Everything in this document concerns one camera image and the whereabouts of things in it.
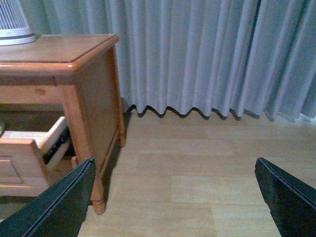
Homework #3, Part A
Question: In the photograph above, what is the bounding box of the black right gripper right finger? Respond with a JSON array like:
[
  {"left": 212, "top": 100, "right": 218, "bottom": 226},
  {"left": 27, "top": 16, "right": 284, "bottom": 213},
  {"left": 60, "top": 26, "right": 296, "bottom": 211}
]
[{"left": 255, "top": 158, "right": 316, "bottom": 237}]

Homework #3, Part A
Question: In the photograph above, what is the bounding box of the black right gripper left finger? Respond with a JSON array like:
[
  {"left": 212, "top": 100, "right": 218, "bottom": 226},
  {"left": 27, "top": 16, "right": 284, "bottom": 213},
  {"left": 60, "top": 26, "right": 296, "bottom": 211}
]
[{"left": 0, "top": 158, "right": 96, "bottom": 237}]

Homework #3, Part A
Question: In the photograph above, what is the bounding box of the wooden drawer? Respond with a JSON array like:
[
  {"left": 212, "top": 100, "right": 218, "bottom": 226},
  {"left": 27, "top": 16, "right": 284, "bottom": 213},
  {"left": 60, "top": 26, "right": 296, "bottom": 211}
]
[{"left": 0, "top": 117, "right": 72, "bottom": 197}]

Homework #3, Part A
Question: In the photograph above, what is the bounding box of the wooden nightstand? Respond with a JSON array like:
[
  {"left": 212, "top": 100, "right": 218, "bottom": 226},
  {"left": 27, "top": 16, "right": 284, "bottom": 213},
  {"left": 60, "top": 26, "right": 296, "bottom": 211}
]
[{"left": 0, "top": 35, "right": 125, "bottom": 215}]

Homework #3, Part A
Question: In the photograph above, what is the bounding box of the light blue curtain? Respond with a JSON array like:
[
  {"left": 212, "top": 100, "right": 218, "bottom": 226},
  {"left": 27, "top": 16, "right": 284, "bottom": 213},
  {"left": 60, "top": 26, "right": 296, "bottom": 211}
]
[{"left": 21, "top": 0, "right": 316, "bottom": 119}]

